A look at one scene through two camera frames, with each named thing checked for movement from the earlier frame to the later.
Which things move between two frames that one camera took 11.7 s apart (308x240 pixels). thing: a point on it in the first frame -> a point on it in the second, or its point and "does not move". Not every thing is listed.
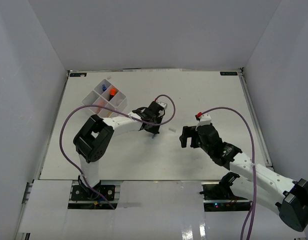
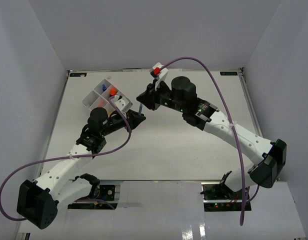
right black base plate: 220,197 does not move
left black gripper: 153,130 -> 133,119
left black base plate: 82,192 does not move
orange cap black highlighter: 112,93 does not move
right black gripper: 189,132 -> 147,98
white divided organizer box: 105,95 does not move
